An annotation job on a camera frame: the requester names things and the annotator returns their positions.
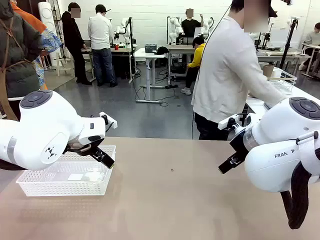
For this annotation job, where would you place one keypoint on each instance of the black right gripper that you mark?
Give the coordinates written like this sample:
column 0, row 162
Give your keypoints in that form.
column 240, row 145

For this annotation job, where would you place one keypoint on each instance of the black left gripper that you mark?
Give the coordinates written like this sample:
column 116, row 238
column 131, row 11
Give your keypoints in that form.
column 83, row 150

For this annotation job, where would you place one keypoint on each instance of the white perforated plastic basket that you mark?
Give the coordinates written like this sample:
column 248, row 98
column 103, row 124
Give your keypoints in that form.
column 62, row 187

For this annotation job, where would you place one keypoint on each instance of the pale beige cylindrical cup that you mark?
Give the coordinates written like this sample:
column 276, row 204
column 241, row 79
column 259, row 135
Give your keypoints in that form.
column 262, row 65

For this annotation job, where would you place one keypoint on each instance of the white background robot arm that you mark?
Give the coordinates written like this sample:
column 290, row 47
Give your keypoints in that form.
column 123, row 25
column 175, row 26
column 207, row 25

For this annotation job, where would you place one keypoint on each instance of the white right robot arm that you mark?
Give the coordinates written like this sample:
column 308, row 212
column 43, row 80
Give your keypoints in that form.
column 275, row 125

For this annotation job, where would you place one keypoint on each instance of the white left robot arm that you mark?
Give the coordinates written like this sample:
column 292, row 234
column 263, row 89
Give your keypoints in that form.
column 37, row 130

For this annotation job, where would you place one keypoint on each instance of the person's right forearm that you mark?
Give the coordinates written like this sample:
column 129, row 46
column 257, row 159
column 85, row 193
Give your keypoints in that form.
column 270, row 92

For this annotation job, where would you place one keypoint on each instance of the person in white cardigan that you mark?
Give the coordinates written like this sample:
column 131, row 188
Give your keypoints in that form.
column 220, row 75

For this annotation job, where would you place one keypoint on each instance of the black power strip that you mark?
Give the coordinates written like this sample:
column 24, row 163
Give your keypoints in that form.
column 172, row 86

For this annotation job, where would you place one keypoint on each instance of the white cup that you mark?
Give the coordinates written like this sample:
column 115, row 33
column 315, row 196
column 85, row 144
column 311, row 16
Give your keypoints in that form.
column 276, row 73

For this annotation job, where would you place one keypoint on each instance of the white side table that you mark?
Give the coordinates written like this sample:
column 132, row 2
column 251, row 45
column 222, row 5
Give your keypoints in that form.
column 303, row 92

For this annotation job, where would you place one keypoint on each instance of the person in yellow hoodie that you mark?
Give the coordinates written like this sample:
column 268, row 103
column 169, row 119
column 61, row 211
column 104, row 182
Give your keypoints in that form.
column 197, row 58

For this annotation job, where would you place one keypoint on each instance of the white standing desk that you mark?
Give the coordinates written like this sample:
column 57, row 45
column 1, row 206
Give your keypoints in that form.
column 145, row 53

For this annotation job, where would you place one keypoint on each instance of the white stool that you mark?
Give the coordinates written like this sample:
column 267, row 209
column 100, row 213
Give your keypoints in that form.
column 60, row 53

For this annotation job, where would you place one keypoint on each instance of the grey crate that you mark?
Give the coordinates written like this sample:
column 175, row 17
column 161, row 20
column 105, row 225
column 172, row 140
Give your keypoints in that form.
column 150, row 48

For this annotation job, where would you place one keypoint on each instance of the black cap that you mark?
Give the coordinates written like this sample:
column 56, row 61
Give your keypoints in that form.
column 162, row 50

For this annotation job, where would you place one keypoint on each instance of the person in black hoodie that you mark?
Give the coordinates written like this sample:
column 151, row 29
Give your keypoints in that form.
column 72, row 37

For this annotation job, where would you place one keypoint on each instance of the person in white shirt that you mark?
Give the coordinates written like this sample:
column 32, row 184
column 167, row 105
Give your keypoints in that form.
column 100, row 32

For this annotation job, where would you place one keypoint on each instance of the wooden top desk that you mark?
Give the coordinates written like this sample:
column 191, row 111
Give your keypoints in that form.
column 180, row 47

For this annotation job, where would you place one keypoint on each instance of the person in green jacket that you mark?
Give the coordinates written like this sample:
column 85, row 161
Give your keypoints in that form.
column 17, row 62

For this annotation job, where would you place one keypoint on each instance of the person in orange and blue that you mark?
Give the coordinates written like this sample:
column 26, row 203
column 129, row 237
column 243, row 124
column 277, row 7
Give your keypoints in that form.
column 48, row 41

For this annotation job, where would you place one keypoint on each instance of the black tripod stand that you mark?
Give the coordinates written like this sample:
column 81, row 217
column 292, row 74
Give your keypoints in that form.
column 290, row 37

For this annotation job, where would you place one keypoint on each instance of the person in black t-shirt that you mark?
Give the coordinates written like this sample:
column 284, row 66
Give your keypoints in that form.
column 190, row 26

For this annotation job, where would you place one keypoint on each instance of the seated person in grey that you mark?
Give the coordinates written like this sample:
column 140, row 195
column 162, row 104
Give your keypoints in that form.
column 313, row 37

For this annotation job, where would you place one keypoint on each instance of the white tower fan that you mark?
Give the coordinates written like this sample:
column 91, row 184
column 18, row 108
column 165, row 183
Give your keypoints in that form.
column 46, row 15

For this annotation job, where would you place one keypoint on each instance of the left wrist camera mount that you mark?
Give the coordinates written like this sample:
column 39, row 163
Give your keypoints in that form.
column 112, row 123

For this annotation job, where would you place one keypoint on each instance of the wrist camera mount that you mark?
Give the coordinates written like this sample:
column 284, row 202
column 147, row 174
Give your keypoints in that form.
column 223, row 123
column 112, row 123

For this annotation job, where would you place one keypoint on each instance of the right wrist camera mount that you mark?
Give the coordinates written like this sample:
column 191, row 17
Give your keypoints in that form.
column 223, row 123

